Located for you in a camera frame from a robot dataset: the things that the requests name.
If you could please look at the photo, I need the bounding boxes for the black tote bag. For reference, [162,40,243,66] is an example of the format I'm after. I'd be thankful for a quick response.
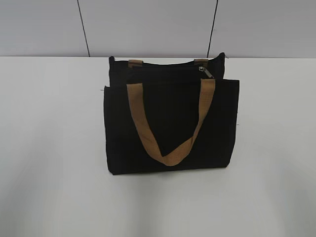
[104,53,239,175]

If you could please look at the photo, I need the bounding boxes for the brown front bag strap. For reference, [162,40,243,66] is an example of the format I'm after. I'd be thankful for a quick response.
[126,79,216,166]

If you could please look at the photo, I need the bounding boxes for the brown bag strap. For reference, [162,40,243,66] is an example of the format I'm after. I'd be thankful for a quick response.
[128,58,208,68]
[126,79,216,166]

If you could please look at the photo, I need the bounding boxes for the brown rear bag strap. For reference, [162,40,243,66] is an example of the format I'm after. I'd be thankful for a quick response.
[128,58,208,68]

